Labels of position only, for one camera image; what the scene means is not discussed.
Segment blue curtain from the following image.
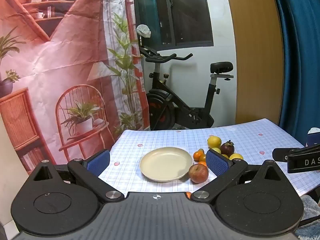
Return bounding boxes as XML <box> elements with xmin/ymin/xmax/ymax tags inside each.
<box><xmin>269</xmin><ymin>0</ymin><xmax>320</xmax><ymax>145</ymax></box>

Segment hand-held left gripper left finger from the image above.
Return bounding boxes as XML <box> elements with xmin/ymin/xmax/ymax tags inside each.
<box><xmin>29</xmin><ymin>149</ymin><xmax>125</xmax><ymax>203</ymax></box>

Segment large yellow lemon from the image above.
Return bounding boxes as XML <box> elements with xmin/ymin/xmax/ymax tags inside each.
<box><xmin>207</xmin><ymin>135</ymin><xmax>222</xmax><ymax>149</ymax></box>

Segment blue and white object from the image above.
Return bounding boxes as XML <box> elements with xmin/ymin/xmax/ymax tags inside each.
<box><xmin>306</xmin><ymin>127</ymin><xmax>320</xmax><ymax>147</ymax></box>

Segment black exercise bike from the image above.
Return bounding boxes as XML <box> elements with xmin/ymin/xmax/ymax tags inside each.
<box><xmin>139</xmin><ymin>45</ymin><xmax>234</xmax><ymax>131</ymax></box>

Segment cream round plate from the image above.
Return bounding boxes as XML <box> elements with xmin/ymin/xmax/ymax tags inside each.
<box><xmin>139</xmin><ymin>147</ymin><xmax>193</xmax><ymax>182</ymax></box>

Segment dark purple mangosteen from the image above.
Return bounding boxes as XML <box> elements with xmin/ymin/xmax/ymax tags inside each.
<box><xmin>220</xmin><ymin>141</ymin><xmax>235</xmax><ymax>156</ymax></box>

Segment red apple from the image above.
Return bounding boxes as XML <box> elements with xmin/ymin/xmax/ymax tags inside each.
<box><xmin>188</xmin><ymin>164</ymin><xmax>209</xmax><ymax>184</ymax></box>

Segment wooden door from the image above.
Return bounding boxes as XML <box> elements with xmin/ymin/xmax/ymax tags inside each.
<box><xmin>223</xmin><ymin>0</ymin><xmax>285</xmax><ymax>128</ymax></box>

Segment fluffy grey-blue rug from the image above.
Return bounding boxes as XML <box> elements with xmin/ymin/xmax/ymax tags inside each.
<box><xmin>296</xmin><ymin>194</ymin><xmax>320</xmax><ymax>240</ymax></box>

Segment dark framed window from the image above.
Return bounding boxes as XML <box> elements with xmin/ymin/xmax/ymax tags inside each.
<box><xmin>135</xmin><ymin>0</ymin><xmax>214</xmax><ymax>47</ymax></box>

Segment blue checkered tablecloth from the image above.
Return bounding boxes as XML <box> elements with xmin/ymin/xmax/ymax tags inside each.
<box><xmin>97</xmin><ymin>118</ymin><xmax>312</xmax><ymax>197</ymax></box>

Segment white cap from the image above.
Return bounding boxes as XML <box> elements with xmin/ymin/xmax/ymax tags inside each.
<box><xmin>136</xmin><ymin>24</ymin><xmax>152</xmax><ymax>38</ymax></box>

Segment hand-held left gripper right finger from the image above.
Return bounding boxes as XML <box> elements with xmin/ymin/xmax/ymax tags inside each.
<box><xmin>190</xmin><ymin>149</ymin><xmax>288</xmax><ymax>203</ymax></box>

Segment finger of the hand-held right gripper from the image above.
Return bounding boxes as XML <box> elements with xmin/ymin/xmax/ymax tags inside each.
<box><xmin>272</xmin><ymin>144</ymin><xmax>320</xmax><ymax>161</ymax></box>

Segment printed pink backdrop cloth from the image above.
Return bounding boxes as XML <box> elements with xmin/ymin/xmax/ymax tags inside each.
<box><xmin>0</xmin><ymin>0</ymin><xmax>150</xmax><ymax>178</ymax></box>

